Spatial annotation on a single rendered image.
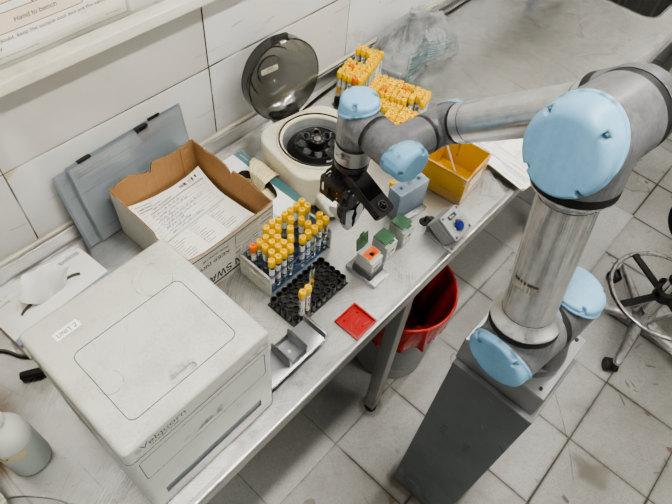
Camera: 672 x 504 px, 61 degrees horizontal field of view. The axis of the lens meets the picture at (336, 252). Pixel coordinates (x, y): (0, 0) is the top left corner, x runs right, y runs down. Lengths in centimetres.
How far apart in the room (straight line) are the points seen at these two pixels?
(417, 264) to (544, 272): 58
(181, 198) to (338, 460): 109
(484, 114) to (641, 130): 32
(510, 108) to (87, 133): 87
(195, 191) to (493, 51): 118
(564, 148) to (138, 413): 67
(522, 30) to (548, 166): 159
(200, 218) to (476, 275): 147
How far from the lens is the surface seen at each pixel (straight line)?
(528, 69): 211
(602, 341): 258
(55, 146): 133
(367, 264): 131
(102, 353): 95
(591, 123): 71
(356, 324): 129
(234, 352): 91
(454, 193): 153
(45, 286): 133
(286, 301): 129
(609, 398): 247
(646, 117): 77
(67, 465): 123
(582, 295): 108
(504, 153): 172
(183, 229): 137
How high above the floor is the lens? 199
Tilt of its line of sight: 53 degrees down
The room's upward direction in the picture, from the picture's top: 7 degrees clockwise
